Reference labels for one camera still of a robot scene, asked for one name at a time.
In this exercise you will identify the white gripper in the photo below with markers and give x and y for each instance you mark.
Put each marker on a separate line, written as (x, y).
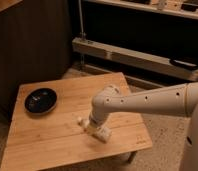
(94, 124)

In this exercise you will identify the white plastic bottle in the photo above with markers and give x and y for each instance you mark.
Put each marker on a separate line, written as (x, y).
(101, 133)

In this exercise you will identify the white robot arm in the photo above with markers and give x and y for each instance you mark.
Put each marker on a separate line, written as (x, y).
(172, 100)

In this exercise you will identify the wooden table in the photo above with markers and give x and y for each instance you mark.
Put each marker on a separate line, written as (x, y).
(37, 143)

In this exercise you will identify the metal pole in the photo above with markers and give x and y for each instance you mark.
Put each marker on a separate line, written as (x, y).
(82, 32)

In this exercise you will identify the wooden shelf beam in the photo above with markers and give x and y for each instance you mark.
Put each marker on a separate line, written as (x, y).
(133, 58)

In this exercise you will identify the black object on beam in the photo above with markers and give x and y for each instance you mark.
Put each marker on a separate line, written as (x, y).
(185, 64)

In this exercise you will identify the upper wooden shelf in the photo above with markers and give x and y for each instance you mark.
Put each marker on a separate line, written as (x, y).
(168, 7)

